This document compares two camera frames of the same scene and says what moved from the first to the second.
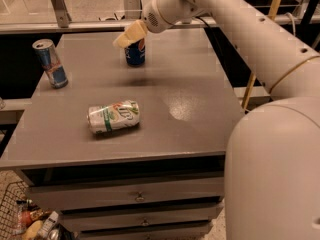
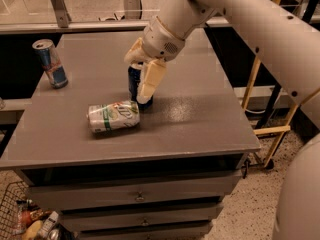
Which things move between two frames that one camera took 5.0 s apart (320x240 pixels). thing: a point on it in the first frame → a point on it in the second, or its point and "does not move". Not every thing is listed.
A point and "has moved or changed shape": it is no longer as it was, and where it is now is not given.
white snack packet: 48,225 does not move
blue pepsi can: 136,53 has moved or changed shape
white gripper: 151,17 → 159,43
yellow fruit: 33,230 does not move
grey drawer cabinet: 134,147 does not move
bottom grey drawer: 170,233 does not move
